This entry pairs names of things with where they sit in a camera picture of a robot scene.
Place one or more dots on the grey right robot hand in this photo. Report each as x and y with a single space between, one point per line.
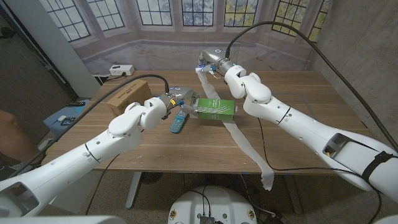
216 59

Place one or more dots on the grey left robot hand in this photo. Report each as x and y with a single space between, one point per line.
183 93

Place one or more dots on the green white package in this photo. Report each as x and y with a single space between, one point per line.
216 109

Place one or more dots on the white bandage strip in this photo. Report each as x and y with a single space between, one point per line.
245 146

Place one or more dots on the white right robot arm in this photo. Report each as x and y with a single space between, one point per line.
295 124

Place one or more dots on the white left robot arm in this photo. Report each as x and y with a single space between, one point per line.
102 146

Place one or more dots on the teal TV remote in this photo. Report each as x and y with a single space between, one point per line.
178 123

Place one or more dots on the cardboard packing box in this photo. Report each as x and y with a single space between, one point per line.
127 96

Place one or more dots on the black remote control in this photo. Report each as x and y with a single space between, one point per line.
75 103

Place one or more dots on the printed window backdrop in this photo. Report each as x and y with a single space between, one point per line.
174 53

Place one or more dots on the white power strip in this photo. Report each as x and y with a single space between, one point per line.
121 70

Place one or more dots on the white table leg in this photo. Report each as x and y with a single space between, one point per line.
133 189

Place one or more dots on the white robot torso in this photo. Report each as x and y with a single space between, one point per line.
211 202

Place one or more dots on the small white object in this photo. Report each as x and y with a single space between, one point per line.
62 118

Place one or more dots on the blue stool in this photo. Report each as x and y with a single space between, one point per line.
56 124

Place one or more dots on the white floor board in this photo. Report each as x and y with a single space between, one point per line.
82 199

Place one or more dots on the grey table leg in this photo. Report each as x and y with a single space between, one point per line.
293 196

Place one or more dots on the dark perforated panel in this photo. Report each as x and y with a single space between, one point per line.
25 77

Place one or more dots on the person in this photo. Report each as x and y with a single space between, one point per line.
14 133

